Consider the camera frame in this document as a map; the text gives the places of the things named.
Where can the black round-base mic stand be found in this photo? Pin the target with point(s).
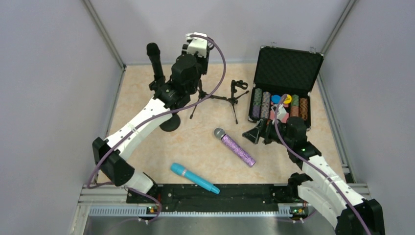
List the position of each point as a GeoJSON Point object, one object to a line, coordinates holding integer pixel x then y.
{"type": "Point", "coordinates": [169, 96]}

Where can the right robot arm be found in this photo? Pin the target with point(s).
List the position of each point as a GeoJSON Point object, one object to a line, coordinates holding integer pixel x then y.
{"type": "Point", "coordinates": [348, 212]}

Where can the blue dealer chip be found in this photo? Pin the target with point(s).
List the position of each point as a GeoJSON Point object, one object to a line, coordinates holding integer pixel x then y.
{"type": "Point", "coordinates": [275, 99]}

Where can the teal toy microphone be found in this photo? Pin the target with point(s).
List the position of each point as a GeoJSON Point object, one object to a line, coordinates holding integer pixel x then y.
{"type": "Point", "coordinates": [184, 172]}

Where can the brown poker chip stack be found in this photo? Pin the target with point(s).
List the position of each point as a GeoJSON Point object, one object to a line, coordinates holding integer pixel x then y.
{"type": "Point", "coordinates": [303, 108]}

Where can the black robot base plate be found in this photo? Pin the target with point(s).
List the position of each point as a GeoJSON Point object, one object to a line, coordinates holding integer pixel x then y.
{"type": "Point", "coordinates": [231, 198]}

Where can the purple poker chip stack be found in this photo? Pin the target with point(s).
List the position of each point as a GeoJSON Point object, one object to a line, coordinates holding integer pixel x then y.
{"type": "Point", "coordinates": [257, 103]}

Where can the green poker chip stack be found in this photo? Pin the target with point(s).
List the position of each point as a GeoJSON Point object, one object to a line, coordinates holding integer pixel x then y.
{"type": "Point", "coordinates": [294, 106]}

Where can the red playing card deck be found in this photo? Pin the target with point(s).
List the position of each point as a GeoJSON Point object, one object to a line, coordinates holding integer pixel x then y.
{"type": "Point", "coordinates": [280, 116]}

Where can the black tripod shock-mount stand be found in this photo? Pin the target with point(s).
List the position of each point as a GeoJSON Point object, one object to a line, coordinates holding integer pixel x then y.
{"type": "Point", "coordinates": [202, 94]}

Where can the white cable duct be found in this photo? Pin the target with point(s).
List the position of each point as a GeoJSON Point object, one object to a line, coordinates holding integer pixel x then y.
{"type": "Point", "coordinates": [145, 213]}

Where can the yellow dealer chip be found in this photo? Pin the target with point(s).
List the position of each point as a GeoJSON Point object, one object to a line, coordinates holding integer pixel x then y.
{"type": "Point", "coordinates": [288, 99]}

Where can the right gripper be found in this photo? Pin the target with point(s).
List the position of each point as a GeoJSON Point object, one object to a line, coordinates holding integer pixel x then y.
{"type": "Point", "coordinates": [266, 132]}

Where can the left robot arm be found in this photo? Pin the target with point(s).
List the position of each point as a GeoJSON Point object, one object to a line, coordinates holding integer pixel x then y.
{"type": "Point", "coordinates": [113, 152]}

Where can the blue orange poker chip stack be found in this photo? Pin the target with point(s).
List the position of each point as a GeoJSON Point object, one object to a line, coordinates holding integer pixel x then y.
{"type": "Point", "coordinates": [265, 105]}

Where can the black tripod stand with clip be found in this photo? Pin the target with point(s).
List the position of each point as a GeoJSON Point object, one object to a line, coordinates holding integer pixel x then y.
{"type": "Point", "coordinates": [233, 99]}

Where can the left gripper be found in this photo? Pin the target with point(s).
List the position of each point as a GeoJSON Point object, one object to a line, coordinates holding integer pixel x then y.
{"type": "Point", "coordinates": [201, 61]}

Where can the black poker chip case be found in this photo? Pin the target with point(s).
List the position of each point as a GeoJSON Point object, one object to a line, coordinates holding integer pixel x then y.
{"type": "Point", "coordinates": [286, 71]}

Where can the black microphone orange end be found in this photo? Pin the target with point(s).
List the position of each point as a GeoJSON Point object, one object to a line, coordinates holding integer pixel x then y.
{"type": "Point", "coordinates": [153, 52]}

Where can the purple glitter microphone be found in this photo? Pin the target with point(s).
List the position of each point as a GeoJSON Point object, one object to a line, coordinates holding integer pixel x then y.
{"type": "Point", "coordinates": [233, 146]}

